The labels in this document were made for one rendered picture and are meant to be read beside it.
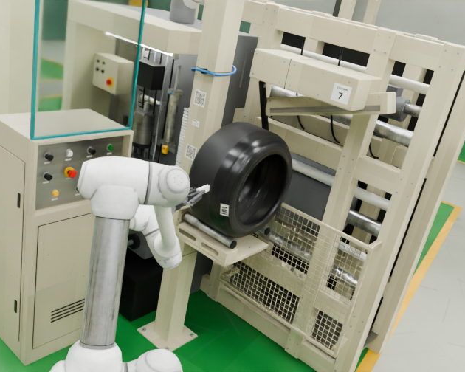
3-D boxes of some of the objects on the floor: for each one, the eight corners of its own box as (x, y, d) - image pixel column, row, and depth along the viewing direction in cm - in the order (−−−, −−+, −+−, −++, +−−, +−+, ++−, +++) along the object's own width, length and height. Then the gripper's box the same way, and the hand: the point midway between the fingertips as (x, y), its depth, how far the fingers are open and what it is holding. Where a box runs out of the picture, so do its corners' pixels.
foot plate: (136, 330, 307) (137, 327, 306) (169, 314, 327) (169, 311, 326) (165, 355, 292) (166, 352, 291) (197, 336, 312) (198, 333, 311)
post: (152, 332, 308) (226, -129, 215) (167, 324, 318) (245, -120, 225) (166, 344, 301) (249, -129, 207) (181, 335, 311) (268, -119, 217)
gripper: (180, 203, 206) (219, 185, 222) (159, 190, 213) (198, 175, 229) (179, 218, 209) (218, 200, 226) (159, 205, 217) (198, 189, 233)
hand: (203, 190), depth 225 cm, fingers closed
